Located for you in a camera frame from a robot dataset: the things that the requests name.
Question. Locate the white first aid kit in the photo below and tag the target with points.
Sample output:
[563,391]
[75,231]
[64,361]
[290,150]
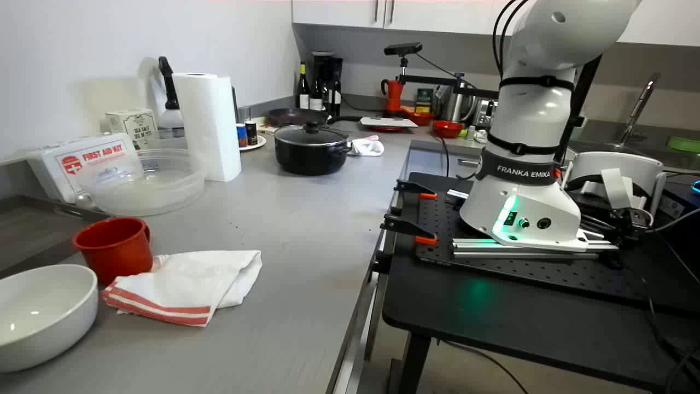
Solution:
[84,162]

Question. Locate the metal sink faucet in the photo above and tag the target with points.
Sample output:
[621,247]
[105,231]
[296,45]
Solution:
[639,106]

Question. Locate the blue and white shaker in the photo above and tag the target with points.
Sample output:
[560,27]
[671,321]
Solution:
[241,134]

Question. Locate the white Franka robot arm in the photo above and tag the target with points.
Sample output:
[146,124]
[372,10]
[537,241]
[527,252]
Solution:
[537,110]

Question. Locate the white paper towel roll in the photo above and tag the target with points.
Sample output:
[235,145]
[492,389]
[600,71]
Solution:
[211,124]

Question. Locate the black perforated robot table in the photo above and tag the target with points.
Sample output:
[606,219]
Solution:
[526,307]

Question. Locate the green sponge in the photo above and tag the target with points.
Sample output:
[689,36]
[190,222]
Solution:
[685,145]

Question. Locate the red plate with white napkin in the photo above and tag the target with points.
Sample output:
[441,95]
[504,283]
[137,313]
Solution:
[385,124]

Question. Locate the spray bottle with black trigger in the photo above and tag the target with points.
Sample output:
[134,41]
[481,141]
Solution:
[172,121]

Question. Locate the dark wine bottle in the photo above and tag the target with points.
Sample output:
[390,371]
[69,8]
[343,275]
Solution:
[303,90]

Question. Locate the glass lid with black knob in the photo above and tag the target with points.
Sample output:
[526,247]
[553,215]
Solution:
[312,134]

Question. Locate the black coffee machine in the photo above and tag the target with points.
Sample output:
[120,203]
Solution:
[328,79]

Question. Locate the red plastic cup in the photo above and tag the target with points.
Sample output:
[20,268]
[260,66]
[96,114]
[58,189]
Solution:
[116,250]

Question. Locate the dark spice jar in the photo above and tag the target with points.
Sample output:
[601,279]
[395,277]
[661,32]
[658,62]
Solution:
[253,133]

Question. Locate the white round plate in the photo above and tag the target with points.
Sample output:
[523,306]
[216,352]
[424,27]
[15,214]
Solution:
[256,145]

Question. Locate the black cooking pot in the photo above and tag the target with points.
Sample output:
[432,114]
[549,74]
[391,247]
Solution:
[312,156]

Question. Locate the aluminium rail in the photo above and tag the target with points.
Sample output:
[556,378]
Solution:
[526,249]

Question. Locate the clear plastic bowl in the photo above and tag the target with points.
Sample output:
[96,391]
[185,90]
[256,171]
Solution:
[155,189]

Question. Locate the stainless steel kettle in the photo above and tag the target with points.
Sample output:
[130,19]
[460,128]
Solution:
[460,103]

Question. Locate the white outlet box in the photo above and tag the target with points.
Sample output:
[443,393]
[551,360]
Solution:
[134,125]

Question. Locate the red bowl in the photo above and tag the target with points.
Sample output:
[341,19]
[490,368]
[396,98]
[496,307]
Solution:
[446,128]

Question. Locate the white wall cabinets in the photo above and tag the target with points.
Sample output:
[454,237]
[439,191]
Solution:
[439,14]

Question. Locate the white ceramic bowl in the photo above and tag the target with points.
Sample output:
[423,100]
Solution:
[40,313]

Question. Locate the white headset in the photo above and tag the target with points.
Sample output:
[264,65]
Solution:
[615,179]

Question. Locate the red kettle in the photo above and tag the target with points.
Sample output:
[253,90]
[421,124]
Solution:
[395,98]

